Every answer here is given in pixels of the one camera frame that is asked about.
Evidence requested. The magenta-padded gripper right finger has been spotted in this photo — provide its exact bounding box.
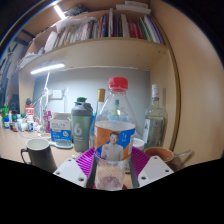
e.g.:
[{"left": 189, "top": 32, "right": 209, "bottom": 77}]
[{"left": 129, "top": 146, "right": 175, "bottom": 188}]

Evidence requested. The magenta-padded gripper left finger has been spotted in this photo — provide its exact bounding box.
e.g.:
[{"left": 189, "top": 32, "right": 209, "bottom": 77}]
[{"left": 53, "top": 147, "right": 98, "bottom": 189}]

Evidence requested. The clear red-capped drink bottle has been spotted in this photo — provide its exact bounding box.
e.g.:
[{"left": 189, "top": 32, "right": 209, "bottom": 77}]
[{"left": 93, "top": 76, "right": 136, "bottom": 191}]

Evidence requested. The brown cup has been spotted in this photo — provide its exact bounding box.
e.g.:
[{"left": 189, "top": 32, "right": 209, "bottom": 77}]
[{"left": 143, "top": 146, "right": 184, "bottom": 173}]

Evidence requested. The white-lidded brown spread jar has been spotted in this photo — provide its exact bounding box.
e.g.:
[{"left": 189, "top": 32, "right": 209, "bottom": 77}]
[{"left": 131, "top": 137, "right": 146, "bottom": 153}]

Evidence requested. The black mug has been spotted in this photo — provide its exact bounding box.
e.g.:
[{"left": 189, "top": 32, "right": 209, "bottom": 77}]
[{"left": 20, "top": 138, "right": 58, "bottom": 174}]

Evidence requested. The metal spoon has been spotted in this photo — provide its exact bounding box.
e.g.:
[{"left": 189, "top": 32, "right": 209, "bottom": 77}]
[{"left": 173, "top": 149, "right": 193, "bottom": 158}]

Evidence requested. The white and blue carton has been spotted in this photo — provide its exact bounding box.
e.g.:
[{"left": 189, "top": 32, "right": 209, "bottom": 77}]
[{"left": 49, "top": 112, "right": 73, "bottom": 145}]

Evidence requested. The grey shaker bottle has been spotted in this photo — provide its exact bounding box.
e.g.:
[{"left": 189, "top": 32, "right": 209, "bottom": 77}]
[{"left": 70, "top": 96, "right": 94, "bottom": 154}]

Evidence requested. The clear glass white-capped bottle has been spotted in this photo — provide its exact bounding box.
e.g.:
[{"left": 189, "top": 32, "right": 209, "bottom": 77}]
[{"left": 142, "top": 83, "right": 167, "bottom": 150}]

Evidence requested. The pink package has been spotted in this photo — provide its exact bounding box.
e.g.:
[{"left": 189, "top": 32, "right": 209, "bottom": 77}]
[{"left": 42, "top": 110, "right": 53, "bottom": 134}]

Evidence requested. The red-lidded white jar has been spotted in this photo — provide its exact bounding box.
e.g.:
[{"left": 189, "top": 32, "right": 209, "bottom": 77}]
[{"left": 25, "top": 104, "right": 36, "bottom": 124}]

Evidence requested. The white desk lamp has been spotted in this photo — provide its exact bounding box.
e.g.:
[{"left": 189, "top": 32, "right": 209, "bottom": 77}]
[{"left": 36, "top": 71, "right": 54, "bottom": 134}]

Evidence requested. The gold-capped blue-label bottle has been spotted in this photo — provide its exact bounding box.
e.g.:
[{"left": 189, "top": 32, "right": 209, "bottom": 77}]
[{"left": 89, "top": 88, "right": 106, "bottom": 149}]

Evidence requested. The green container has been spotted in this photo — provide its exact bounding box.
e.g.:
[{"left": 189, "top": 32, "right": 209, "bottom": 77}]
[{"left": 1, "top": 105, "right": 9, "bottom": 118}]

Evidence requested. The white light bar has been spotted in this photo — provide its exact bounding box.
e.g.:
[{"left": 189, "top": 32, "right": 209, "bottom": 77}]
[
  {"left": 29, "top": 62, "right": 66, "bottom": 76},
  {"left": 53, "top": 4, "right": 67, "bottom": 20}
]

